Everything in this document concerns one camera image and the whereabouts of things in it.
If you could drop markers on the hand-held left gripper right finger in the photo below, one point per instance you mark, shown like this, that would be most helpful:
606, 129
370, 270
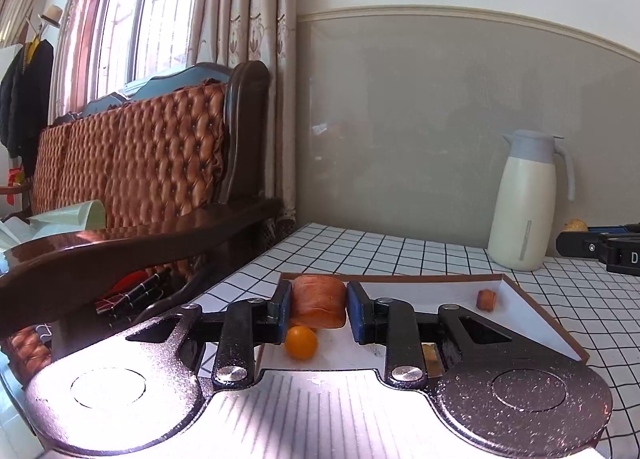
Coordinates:
357, 314

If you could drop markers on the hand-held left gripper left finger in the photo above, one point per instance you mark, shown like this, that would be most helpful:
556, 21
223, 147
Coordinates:
283, 311

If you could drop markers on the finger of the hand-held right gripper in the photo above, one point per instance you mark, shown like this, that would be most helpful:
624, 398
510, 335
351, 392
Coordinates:
575, 245
610, 228

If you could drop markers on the yellow-brown lumpy fruit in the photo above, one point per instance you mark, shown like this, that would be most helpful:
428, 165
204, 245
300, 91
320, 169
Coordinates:
576, 226

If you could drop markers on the brown bread loaf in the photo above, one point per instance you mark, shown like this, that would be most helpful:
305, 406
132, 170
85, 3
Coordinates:
320, 301

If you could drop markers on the white cardboard box brown rim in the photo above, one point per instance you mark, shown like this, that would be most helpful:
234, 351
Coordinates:
430, 294

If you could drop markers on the small orange kumquat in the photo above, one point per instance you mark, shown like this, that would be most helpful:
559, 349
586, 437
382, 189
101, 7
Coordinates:
301, 342

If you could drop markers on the cream and grey thermos jug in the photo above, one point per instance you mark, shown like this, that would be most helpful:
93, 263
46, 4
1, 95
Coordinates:
522, 209

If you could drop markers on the white checkered tablecloth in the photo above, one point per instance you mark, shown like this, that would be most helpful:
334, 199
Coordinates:
400, 254

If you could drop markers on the dark striped bundle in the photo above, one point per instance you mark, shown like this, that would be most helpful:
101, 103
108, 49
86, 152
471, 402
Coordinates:
137, 296

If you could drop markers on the red cloth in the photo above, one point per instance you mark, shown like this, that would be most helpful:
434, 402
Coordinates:
125, 283

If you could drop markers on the dark wooden sofa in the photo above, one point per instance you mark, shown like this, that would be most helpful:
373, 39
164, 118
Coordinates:
240, 139

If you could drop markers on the orange tufted sofa cushion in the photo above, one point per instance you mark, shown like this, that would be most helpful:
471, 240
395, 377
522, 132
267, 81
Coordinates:
150, 154

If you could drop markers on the white plastic bag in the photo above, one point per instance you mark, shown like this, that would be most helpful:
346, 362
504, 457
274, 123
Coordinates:
17, 239

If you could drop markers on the red hanging ornament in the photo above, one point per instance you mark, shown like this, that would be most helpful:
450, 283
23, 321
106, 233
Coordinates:
12, 181

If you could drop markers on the window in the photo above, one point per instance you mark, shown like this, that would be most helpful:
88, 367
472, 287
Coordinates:
150, 14

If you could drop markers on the dark hanging coat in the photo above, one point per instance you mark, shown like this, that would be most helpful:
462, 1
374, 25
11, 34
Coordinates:
25, 104

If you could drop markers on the pink sheer curtain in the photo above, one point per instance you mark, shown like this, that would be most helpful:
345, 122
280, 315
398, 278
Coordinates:
75, 14

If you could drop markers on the straw hat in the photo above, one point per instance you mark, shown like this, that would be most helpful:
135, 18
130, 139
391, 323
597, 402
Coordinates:
51, 16

